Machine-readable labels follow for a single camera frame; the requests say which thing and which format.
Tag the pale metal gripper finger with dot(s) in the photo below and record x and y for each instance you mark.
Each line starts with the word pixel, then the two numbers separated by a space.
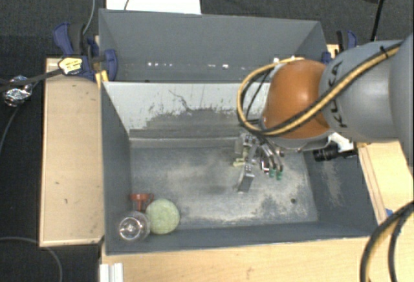
pixel 238 153
pixel 246 178

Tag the grey metal bin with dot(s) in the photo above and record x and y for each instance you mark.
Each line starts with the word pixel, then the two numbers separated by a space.
pixel 200 177

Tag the pale green ball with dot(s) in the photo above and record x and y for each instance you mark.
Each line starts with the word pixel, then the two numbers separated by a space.
pixel 162 216

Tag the clear glass cup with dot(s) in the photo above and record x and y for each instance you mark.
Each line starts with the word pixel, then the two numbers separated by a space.
pixel 132 227

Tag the pale wood flat board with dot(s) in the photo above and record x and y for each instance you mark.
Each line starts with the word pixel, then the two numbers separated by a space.
pixel 72 158

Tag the black cylinder on white bracket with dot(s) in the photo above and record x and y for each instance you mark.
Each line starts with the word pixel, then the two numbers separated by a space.
pixel 326 154

